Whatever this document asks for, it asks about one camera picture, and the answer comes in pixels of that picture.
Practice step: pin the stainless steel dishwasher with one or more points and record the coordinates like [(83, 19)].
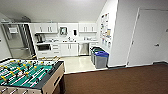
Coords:
[(83, 48)]

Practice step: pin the grey bin black lid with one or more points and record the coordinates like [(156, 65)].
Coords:
[(93, 48)]

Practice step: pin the white narrow drawer unit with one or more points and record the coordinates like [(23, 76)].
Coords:
[(94, 44)]

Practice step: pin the chrome faucet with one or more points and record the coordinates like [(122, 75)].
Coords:
[(69, 38)]

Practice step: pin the grey bin blue lid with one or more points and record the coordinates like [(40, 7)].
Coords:
[(101, 60)]

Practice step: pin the white wide drawer unit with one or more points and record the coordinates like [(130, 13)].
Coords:
[(55, 49)]

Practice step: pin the black built-in microwave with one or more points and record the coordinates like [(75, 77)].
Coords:
[(43, 47)]

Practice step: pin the foosball table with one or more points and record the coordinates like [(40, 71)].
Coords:
[(30, 75)]

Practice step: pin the white door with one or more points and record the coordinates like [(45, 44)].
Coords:
[(148, 36)]

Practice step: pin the stainless steel refrigerator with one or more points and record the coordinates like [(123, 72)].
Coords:
[(18, 41)]

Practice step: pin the large wall notice poster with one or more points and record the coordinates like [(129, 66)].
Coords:
[(104, 25)]

